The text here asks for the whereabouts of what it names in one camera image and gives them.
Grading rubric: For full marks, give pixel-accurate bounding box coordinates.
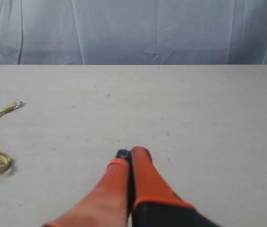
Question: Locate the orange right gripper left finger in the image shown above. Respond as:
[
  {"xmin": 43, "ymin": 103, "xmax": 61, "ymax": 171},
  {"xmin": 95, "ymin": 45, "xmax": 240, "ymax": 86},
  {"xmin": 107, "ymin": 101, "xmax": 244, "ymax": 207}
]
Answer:
[{"xmin": 44, "ymin": 149, "xmax": 131, "ymax": 227}]

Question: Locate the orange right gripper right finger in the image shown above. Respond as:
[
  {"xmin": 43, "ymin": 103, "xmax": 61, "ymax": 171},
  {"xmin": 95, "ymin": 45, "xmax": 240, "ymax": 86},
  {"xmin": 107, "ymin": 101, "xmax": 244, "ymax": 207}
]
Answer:
[{"xmin": 131, "ymin": 147, "xmax": 218, "ymax": 227}]

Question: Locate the white backdrop curtain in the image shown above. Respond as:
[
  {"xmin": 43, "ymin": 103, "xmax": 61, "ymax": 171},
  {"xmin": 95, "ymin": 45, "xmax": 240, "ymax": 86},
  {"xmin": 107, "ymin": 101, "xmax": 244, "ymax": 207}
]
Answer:
[{"xmin": 0, "ymin": 0, "xmax": 267, "ymax": 65}]

